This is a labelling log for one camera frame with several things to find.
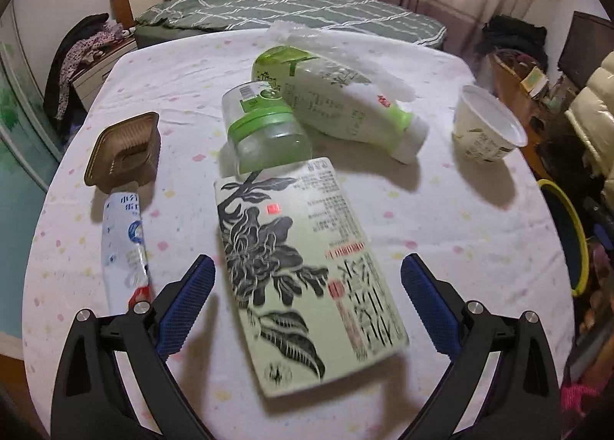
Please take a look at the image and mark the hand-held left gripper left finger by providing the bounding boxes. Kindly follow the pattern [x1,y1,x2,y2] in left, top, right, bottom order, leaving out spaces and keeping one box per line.
[50,254,216,440]

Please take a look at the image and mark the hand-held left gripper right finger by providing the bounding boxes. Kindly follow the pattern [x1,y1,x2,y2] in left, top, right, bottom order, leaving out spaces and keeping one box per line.
[400,253,562,440]

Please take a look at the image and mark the white blue tube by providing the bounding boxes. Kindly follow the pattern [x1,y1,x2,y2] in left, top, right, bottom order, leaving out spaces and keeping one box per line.
[100,191,152,315]

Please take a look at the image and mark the green floral box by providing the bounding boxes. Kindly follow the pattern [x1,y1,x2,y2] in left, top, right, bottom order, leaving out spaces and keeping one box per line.
[213,157,411,397]

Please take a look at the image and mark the black bin with yellow rim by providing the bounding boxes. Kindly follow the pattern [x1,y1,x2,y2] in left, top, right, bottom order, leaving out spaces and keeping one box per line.
[536,178,590,298]

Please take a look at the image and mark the brown plastic tray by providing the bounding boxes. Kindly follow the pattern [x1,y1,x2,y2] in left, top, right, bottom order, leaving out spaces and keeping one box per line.
[84,111,161,194]

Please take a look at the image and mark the clear jar with green lid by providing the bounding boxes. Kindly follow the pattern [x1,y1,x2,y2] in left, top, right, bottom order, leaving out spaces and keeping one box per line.
[221,80,314,177]

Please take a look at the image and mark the white bottle with green label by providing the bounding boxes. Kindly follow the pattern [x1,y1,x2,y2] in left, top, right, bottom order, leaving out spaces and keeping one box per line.
[252,44,430,165]

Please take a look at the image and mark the clear plastic bag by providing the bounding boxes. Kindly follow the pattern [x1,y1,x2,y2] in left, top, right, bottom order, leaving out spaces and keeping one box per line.
[266,20,416,102]

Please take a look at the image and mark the glass sliding wardrobe door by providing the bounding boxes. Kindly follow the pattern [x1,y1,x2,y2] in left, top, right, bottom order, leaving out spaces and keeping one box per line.
[0,3,68,340]

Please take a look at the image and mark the wooden desk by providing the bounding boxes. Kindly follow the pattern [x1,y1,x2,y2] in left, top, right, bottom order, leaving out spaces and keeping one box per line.
[489,51,576,167]

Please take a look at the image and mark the cream down jacket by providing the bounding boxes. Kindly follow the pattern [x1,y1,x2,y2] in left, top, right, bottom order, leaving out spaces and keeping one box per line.
[563,51,614,196]

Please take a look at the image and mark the green book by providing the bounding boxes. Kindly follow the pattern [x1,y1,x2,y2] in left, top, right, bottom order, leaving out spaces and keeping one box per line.
[520,66,548,98]

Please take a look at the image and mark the white nightstand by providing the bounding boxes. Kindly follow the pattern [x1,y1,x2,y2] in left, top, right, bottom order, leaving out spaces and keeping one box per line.
[72,35,140,110]

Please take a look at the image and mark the pile of clothes on nightstand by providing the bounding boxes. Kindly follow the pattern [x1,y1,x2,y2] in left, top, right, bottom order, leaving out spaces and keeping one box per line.
[43,13,126,122]

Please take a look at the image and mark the dark clothes pile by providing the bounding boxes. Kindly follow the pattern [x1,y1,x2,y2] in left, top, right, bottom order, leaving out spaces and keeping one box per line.
[480,14,548,71]

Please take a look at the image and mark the black television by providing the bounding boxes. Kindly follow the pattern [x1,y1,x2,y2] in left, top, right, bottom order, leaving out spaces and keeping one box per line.
[556,11,614,91]

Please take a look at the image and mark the green plaid quilt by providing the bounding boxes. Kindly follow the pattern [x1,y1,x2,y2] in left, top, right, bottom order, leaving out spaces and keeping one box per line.
[134,0,447,45]

